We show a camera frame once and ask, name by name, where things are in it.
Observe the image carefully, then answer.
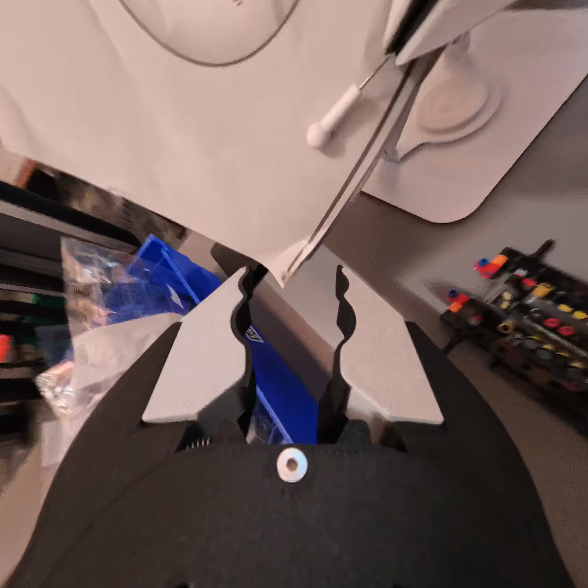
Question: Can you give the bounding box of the white lego instruction booklet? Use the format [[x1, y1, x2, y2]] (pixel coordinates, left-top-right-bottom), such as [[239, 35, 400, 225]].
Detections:
[[0, 0, 400, 288]]

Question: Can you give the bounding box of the black lego model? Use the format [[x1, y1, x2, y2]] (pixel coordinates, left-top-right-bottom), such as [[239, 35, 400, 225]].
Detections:
[[439, 239, 588, 417]]

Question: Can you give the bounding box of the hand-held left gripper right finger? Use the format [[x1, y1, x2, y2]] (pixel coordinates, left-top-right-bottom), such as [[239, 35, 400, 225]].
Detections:
[[317, 265, 445, 445]]

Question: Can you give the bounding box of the clear plastic bag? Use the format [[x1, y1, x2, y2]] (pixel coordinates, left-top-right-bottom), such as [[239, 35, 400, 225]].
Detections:
[[36, 236, 185, 420]]

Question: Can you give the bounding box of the white monitor stand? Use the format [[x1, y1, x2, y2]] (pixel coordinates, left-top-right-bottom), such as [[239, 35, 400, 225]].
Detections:
[[363, 0, 588, 224]]

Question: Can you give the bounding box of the blue plastic bin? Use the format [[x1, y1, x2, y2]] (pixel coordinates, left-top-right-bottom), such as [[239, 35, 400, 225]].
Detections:
[[133, 234, 320, 444]]

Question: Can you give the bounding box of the silver-edged computer monitor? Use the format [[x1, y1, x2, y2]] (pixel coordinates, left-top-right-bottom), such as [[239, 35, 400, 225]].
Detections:
[[281, 0, 520, 288]]

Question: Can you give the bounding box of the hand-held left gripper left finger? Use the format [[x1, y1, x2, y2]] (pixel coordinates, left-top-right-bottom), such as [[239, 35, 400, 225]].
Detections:
[[141, 266, 254, 424]]

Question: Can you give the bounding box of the white rounded rod handle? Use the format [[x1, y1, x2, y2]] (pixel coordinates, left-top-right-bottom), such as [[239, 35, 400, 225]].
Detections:
[[306, 83, 366, 149]]

